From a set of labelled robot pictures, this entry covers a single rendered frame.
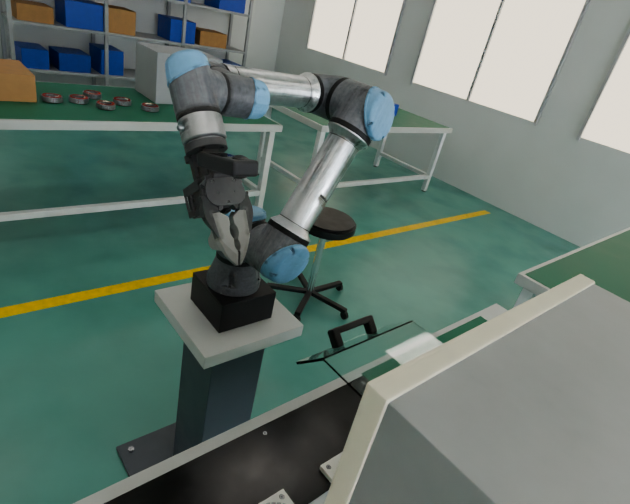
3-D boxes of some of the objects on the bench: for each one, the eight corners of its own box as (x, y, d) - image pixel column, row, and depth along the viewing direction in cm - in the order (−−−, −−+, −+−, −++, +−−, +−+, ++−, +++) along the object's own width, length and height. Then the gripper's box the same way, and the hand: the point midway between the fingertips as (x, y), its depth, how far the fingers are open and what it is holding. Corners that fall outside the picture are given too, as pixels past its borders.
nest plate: (318, 469, 91) (320, 465, 90) (369, 437, 100) (371, 433, 100) (371, 533, 81) (373, 529, 81) (422, 491, 91) (424, 488, 90)
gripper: (215, 154, 84) (242, 266, 83) (168, 155, 78) (197, 275, 77) (238, 136, 77) (267, 258, 76) (189, 136, 71) (220, 267, 71)
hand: (238, 256), depth 75 cm, fingers closed
